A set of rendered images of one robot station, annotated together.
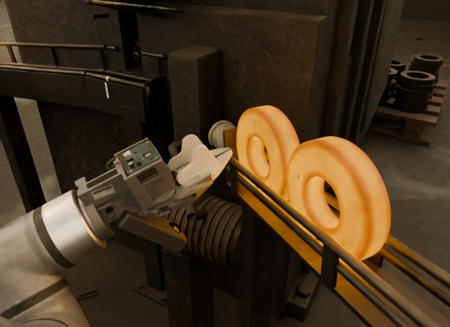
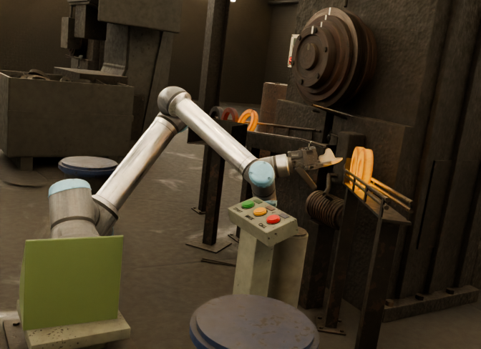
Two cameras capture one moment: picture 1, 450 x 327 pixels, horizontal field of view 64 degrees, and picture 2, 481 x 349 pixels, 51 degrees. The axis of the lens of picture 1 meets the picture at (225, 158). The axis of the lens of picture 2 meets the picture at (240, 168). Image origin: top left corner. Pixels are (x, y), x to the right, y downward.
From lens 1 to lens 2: 156 cm
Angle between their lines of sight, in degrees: 33
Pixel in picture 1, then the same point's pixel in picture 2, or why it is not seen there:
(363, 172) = (367, 154)
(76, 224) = (284, 159)
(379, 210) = (368, 164)
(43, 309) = not seen: hidden behind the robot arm
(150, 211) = (306, 166)
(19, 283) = not seen: hidden behind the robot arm
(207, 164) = (331, 158)
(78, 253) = (281, 169)
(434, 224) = not seen: outside the picture
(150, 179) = (310, 155)
